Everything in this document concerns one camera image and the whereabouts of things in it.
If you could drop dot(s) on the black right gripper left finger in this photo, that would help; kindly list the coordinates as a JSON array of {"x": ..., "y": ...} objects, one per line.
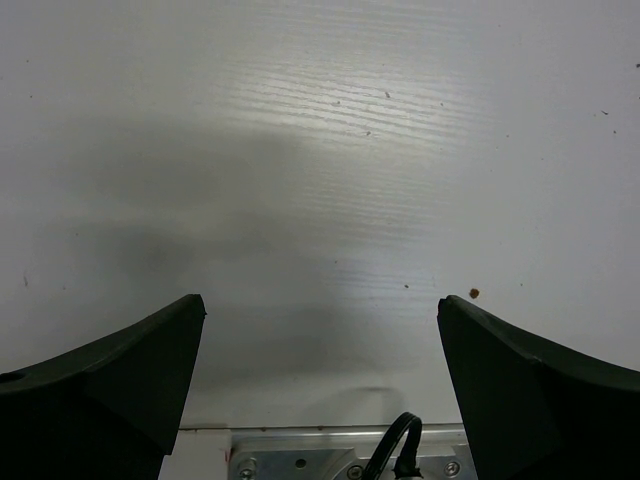
[{"x": 110, "y": 409}]

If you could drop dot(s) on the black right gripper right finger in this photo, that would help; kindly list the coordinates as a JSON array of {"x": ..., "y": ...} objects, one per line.
[{"x": 534, "y": 409}]

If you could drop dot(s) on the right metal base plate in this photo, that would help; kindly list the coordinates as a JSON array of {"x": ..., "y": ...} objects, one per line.
[{"x": 341, "y": 452}]

